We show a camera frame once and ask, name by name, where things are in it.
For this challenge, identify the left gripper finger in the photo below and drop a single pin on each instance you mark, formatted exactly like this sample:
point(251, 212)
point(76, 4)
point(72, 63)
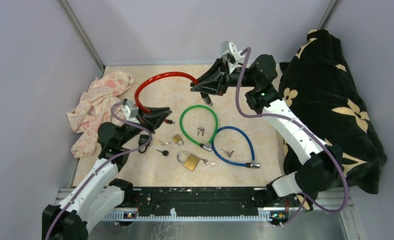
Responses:
point(162, 118)
point(157, 110)

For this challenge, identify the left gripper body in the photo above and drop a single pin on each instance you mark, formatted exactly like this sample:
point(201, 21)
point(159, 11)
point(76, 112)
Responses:
point(143, 121)

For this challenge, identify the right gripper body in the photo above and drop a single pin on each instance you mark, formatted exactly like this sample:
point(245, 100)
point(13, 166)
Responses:
point(228, 79)

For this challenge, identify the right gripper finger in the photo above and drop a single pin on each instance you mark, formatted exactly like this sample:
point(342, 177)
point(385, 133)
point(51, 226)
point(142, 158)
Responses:
point(209, 86)
point(217, 72)

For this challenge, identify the black cable lock head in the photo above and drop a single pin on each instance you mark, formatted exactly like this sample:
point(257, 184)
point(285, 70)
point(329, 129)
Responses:
point(143, 139)

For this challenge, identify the small padlock key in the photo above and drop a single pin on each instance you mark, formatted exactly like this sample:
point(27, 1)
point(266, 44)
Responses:
point(164, 143)

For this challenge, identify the red cable lock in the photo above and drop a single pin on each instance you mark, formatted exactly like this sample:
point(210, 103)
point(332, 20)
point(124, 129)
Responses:
point(155, 78)

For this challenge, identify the small brass padlock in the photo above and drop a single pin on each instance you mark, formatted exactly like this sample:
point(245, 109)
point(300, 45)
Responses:
point(178, 140)

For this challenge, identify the black-headed key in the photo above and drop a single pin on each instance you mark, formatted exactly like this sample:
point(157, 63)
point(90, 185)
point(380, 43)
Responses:
point(163, 152)

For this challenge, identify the green lock key pair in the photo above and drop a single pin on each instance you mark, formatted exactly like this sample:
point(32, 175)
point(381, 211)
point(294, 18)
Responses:
point(200, 131)

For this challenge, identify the large brass padlock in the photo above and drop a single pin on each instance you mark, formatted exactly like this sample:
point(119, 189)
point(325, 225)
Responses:
point(190, 162)

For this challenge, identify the green cable lock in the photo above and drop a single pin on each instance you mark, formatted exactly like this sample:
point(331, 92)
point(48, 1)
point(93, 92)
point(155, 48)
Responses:
point(205, 146)

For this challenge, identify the silver key bunch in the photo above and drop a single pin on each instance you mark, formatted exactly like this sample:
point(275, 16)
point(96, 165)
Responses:
point(208, 163)

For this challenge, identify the blue cable lock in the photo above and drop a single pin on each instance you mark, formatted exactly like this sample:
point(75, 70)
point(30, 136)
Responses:
point(252, 164)

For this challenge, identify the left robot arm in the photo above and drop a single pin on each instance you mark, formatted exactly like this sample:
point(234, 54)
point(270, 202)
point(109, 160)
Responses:
point(101, 191)

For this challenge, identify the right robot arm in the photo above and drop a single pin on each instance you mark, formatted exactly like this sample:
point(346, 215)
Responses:
point(320, 164)

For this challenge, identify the pink patterned cloth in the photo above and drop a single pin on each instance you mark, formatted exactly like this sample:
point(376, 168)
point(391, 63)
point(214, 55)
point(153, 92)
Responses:
point(94, 108)

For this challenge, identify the black floral blanket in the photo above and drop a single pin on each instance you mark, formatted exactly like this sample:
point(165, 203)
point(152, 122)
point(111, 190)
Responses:
point(319, 88)

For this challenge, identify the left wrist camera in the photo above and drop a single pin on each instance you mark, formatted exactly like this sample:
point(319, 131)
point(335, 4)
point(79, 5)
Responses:
point(130, 110)

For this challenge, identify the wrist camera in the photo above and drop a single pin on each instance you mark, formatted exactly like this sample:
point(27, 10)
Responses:
point(130, 110)
point(230, 55)

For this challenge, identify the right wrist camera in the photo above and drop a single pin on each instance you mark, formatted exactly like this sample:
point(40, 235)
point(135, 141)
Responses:
point(230, 55)

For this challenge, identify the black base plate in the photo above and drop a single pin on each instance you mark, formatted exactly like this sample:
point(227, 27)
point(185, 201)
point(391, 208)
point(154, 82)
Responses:
point(203, 201)

